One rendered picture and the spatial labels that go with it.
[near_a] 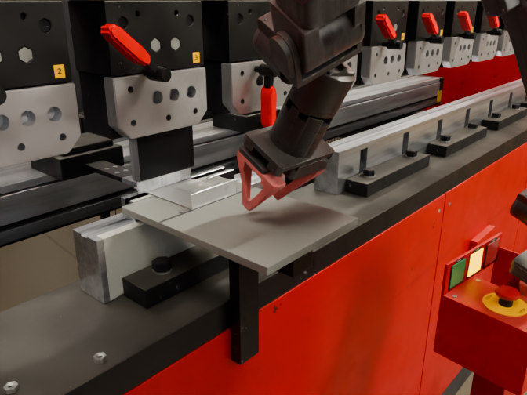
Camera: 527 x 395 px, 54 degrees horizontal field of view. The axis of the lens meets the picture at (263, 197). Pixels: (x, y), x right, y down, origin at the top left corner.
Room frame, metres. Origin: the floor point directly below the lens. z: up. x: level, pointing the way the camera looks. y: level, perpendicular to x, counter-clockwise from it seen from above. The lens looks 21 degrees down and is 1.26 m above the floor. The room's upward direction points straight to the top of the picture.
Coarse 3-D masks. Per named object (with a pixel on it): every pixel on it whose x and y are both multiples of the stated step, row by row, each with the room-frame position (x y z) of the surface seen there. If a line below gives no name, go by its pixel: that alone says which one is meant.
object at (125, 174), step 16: (80, 144) 0.85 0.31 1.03; (96, 144) 0.87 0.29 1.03; (112, 144) 0.89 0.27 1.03; (48, 160) 0.83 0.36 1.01; (64, 160) 0.81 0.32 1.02; (80, 160) 0.83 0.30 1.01; (96, 160) 0.85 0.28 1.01; (112, 160) 0.88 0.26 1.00; (64, 176) 0.81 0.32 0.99; (80, 176) 0.83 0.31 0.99; (112, 176) 0.78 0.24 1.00; (128, 176) 0.77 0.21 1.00
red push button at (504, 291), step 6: (498, 288) 0.76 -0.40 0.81; (504, 288) 0.76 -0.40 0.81; (510, 288) 0.76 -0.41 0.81; (498, 294) 0.75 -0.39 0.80; (504, 294) 0.75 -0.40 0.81; (510, 294) 0.75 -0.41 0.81; (516, 294) 0.75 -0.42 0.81; (504, 300) 0.75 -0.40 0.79; (510, 300) 0.74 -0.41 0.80; (504, 306) 0.75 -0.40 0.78; (510, 306) 0.75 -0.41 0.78
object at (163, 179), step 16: (144, 144) 0.70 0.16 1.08; (160, 144) 0.72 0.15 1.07; (176, 144) 0.74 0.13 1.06; (192, 144) 0.77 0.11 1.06; (144, 160) 0.70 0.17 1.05; (160, 160) 0.72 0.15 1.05; (176, 160) 0.74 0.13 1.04; (192, 160) 0.76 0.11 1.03; (144, 176) 0.70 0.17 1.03; (160, 176) 0.73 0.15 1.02; (176, 176) 0.75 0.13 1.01; (144, 192) 0.71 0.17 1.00
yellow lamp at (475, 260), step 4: (476, 252) 0.85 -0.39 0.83; (480, 252) 0.86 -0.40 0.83; (472, 256) 0.84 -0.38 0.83; (476, 256) 0.85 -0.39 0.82; (480, 256) 0.86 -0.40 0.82; (472, 260) 0.84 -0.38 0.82; (476, 260) 0.85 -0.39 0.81; (480, 260) 0.86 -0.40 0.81; (472, 264) 0.85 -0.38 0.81; (476, 264) 0.86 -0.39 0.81; (480, 264) 0.87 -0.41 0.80; (472, 268) 0.85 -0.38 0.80; (476, 268) 0.86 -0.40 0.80; (468, 272) 0.84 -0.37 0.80; (472, 272) 0.85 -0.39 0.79; (468, 276) 0.84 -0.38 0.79
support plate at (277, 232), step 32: (256, 192) 0.71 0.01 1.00; (160, 224) 0.60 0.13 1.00; (192, 224) 0.60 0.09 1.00; (224, 224) 0.60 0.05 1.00; (256, 224) 0.60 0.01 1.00; (288, 224) 0.60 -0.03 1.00; (320, 224) 0.60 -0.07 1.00; (352, 224) 0.61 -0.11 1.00; (224, 256) 0.53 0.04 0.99; (256, 256) 0.51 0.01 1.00; (288, 256) 0.51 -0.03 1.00
